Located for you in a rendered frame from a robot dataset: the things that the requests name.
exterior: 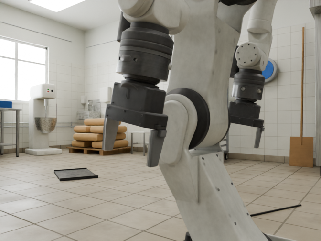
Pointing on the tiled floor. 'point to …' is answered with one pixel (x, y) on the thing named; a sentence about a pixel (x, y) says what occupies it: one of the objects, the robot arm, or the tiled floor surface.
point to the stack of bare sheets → (74, 174)
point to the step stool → (140, 141)
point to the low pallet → (99, 150)
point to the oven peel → (305, 143)
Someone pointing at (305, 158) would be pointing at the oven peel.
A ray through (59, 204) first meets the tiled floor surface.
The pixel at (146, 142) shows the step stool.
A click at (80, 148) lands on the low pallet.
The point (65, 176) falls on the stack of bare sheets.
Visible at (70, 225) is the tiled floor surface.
